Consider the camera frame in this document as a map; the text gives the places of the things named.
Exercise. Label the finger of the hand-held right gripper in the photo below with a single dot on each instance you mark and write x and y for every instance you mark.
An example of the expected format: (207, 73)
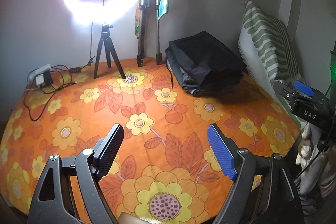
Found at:
(304, 88)
(284, 90)

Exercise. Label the white cloth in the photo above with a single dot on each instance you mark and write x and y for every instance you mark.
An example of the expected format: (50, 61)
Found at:
(315, 176)

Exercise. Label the orange floral bedspread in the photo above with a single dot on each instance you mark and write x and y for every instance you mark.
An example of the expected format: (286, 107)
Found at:
(170, 119)

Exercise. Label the black pants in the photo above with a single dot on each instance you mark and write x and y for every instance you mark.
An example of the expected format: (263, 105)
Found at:
(210, 58)

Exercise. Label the green striped pillow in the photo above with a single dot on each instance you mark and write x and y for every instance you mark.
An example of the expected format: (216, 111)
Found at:
(262, 37)

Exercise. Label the blue hanging cloth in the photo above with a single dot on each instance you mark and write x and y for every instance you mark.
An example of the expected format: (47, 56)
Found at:
(164, 6)

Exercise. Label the white power strip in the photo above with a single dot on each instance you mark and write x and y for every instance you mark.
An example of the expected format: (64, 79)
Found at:
(39, 69)

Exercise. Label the cream fuzzy cloth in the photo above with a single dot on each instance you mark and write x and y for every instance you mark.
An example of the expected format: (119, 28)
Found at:
(305, 150)

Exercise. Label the zebra striped cloth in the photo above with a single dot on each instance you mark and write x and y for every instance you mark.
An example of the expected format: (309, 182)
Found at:
(309, 205)

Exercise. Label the white power adapter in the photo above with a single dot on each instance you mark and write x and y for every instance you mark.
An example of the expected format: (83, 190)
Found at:
(40, 80)

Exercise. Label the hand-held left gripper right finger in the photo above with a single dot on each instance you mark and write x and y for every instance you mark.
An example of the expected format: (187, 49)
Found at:
(221, 153)

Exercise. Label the beige fuzzy cloth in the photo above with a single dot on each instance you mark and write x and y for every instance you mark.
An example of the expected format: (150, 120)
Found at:
(131, 220)

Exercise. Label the small black tripod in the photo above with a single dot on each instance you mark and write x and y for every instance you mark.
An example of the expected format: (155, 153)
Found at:
(106, 37)

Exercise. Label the green yellow printed cloth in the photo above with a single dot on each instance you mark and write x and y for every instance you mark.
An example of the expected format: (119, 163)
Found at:
(138, 22)

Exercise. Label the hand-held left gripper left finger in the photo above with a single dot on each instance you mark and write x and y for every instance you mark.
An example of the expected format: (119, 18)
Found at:
(110, 153)

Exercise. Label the black power adapter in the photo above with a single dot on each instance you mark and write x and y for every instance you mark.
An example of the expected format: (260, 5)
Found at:
(48, 78)

